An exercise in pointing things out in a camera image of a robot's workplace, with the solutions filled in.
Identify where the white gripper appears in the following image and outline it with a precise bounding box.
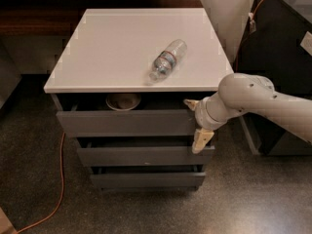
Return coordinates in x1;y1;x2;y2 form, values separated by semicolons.
183;96;228;154

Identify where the clear plastic water bottle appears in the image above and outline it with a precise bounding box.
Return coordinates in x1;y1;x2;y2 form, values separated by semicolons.
149;39;187;82

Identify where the grey top drawer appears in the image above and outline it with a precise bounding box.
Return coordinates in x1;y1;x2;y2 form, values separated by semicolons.
57;93;202;137

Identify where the grey drawer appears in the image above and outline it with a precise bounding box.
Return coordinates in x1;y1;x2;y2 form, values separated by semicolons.
77;136;215;167
90;165;206;189
57;93;202;137

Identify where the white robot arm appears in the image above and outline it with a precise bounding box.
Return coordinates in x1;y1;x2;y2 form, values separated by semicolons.
183;73;312;154

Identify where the grey middle drawer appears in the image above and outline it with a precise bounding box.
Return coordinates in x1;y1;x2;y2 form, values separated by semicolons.
77;136;215;167

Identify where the grey bottom drawer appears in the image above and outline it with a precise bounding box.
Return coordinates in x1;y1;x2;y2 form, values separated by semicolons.
90;165;206;189

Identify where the white paper bowl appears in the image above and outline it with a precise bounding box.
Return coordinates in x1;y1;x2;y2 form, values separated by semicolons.
106;94;141;111

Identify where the dark wooden desk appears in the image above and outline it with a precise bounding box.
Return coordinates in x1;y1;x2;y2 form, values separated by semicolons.
0;0;203;36

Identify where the orange power cable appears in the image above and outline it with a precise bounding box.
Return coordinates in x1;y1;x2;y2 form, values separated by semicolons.
15;132;67;234

